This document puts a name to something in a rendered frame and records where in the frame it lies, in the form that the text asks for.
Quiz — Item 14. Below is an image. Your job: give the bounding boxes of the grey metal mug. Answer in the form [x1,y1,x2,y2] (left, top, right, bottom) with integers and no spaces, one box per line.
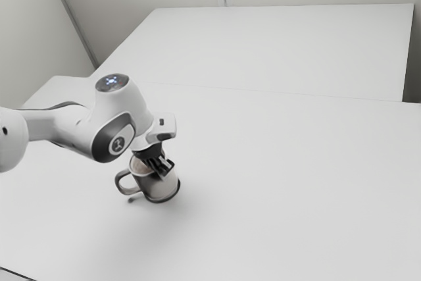
[114,153,182,203]

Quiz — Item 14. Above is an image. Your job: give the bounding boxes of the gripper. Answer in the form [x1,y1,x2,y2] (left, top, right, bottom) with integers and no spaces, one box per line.
[132,141,176,181]

